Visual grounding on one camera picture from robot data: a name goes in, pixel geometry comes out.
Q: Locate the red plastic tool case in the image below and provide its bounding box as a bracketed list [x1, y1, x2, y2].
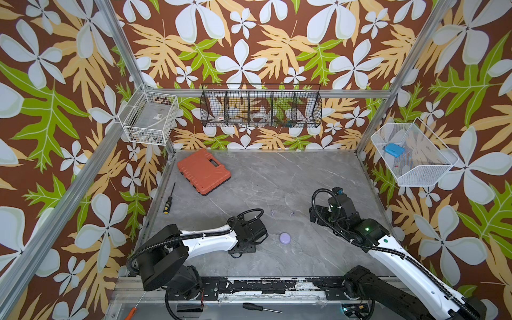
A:
[177, 149, 231, 196]

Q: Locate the black screwdriver front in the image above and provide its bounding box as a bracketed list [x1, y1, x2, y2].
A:
[242, 303, 282, 314]

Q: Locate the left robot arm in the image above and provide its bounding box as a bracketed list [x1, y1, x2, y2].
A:
[127, 208, 269, 299]

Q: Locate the black yellow screwdriver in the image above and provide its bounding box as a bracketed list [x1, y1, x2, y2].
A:
[163, 183, 175, 215]

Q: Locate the blue object in basket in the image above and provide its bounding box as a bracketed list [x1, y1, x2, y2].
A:
[384, 143, 405, 158]

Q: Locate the purple earbud charging case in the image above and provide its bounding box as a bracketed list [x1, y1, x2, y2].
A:
[279, 232, 291, 245]

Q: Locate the white mesh basket right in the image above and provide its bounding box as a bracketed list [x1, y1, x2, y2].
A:
[371, 118, 459, 187]

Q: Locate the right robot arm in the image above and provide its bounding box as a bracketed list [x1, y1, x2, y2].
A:
[309, 187, 487, 319]

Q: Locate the orange handled tool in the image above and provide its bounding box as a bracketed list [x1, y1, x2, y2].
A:
[125, 293, 146, 320]

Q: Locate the white wire basket left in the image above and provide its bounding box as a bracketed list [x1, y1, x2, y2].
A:
[119, 90, 179, 146]

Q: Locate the black wire basket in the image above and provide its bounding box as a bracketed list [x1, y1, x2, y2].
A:
[199, 83, 323, 128]

